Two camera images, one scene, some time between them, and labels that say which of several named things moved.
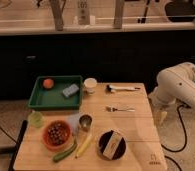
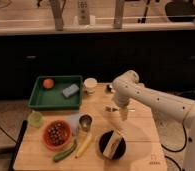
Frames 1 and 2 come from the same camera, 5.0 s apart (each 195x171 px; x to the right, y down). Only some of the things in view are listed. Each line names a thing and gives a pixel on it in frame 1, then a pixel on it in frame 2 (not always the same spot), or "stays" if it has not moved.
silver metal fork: (111, 109) stays
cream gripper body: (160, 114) → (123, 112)
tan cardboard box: (112, 144) stays
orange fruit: (48, 83) stays
